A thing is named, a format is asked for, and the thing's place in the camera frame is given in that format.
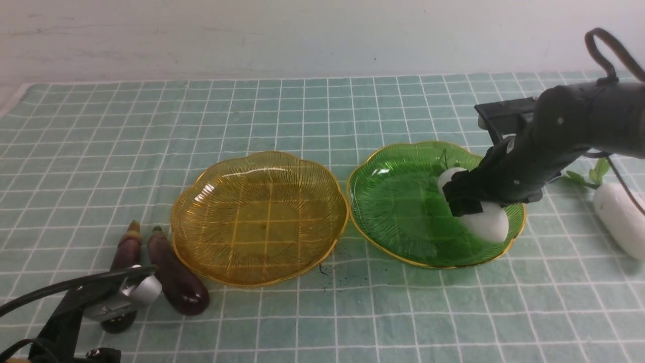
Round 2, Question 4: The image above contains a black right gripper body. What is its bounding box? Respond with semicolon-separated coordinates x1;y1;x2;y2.
466;86;595;206

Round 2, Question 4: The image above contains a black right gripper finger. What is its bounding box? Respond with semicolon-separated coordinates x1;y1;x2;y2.
448;199;484;217
442;170;474;201

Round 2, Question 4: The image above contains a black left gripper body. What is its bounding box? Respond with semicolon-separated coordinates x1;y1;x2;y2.
28;266;157;363

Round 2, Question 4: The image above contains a white radish with leaves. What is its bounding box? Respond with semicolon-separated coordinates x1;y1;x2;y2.
437;149;509;244
565;158;644;261

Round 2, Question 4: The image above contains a purple eggplant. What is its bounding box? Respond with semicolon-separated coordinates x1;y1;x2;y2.
147;226;210;316
100;220;143;335

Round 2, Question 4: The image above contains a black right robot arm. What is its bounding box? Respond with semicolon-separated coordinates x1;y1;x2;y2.
442;82;644;217

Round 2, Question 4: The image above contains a green glass plate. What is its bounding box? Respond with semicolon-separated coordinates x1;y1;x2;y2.
346;141;527;269

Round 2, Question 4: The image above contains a green checkered tablecloth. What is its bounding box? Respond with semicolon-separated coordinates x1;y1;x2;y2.
1;71;643;362

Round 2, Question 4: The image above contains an amber glass plate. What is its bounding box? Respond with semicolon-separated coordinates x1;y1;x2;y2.
170;151;349;287

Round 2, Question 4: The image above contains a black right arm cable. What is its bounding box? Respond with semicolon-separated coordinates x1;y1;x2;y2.
585;28;645;215

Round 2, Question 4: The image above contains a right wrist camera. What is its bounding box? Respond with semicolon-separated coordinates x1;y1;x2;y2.
474;97;538;145

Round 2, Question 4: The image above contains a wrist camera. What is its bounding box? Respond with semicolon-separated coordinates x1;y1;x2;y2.
474;97;538;145
84;275;162;322

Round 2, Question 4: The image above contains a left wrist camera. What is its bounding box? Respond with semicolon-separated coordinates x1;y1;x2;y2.
84;275;162;322

